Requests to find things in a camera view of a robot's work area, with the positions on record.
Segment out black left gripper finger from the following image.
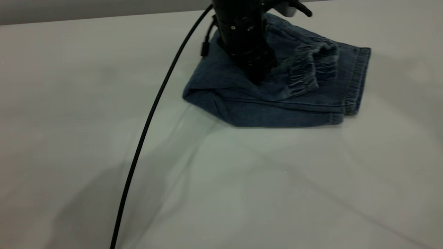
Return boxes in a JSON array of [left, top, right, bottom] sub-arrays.
[[244, 65, 260, 85], [259, 65, 274, 83]]

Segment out short left arm plug cable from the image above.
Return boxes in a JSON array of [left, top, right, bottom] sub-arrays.
[[201, 21, 217, 58]]

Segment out long black left arm cable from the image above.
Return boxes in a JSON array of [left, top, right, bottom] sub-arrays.
[[110, 4, 214, 249]]

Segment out white table cover sheet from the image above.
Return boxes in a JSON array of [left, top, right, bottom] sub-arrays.
[[0, 0, 443, 249]]

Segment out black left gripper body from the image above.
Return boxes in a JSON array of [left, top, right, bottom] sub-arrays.
[[220, 33, 277, 70]]

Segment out blue denim shorts with print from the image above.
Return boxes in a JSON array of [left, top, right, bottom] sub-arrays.
[[182, 13, 371, 128]]

